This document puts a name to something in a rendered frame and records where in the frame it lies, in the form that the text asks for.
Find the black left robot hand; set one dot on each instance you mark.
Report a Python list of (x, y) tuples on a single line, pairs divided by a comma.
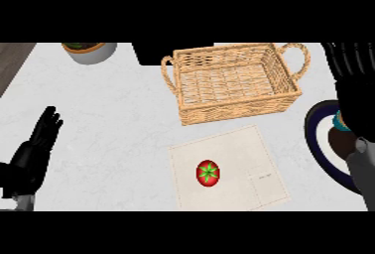
[(34, 155)]

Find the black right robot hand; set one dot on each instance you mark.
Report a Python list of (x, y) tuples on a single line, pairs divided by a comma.
[(356, 99)]

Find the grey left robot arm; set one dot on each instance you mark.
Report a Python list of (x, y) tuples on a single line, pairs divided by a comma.
[(18, 202)]

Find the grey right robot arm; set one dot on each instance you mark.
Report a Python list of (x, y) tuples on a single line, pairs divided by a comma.
[(363, 172)]

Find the wicker basket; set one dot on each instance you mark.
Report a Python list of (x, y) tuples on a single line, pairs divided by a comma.
[(229, 82)]

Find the beige placemat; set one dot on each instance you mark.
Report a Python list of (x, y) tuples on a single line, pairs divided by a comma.
[(229, 165)]

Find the red tomato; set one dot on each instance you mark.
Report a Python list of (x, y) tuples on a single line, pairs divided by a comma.
[(208, 173)]

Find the chocolate cupcake with teal wrapper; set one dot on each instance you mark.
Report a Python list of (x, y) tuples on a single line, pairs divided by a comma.
[(339, 139)]

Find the dark blue rimmed plate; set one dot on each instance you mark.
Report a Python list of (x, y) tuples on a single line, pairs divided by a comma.
[(311, 132)]

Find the grey wooden panel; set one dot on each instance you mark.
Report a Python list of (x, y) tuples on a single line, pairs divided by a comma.
[(12, 63)]

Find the white pot with plant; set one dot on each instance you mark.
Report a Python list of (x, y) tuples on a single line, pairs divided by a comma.
[(90, 52)]

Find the black appliance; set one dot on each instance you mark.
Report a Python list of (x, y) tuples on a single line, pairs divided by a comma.
[(161, 54)]

